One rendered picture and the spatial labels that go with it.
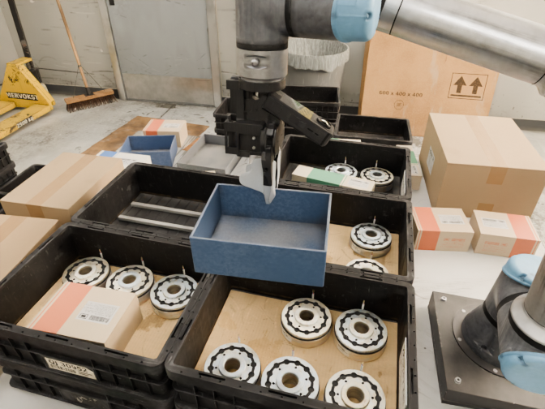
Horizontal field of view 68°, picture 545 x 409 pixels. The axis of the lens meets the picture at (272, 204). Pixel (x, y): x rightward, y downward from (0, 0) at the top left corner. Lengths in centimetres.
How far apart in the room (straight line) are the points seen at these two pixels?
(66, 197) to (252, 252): 82
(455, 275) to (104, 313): 91
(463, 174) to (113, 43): 358
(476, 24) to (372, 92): 298
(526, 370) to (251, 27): 68
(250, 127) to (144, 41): 363
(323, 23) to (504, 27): 26
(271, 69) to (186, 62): 352
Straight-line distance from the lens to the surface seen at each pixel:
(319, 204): 70
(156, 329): 91
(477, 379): 100
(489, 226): 137
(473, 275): 129
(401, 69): 363
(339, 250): 106
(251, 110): 64
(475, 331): 102
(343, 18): 55
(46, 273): 106
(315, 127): 62
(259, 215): 73
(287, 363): 80
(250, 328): 88
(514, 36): 68
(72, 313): 89
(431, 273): 125
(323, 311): 88
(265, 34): 59
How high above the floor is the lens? 152
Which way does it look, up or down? 35 degrees down
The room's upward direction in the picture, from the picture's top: straight up
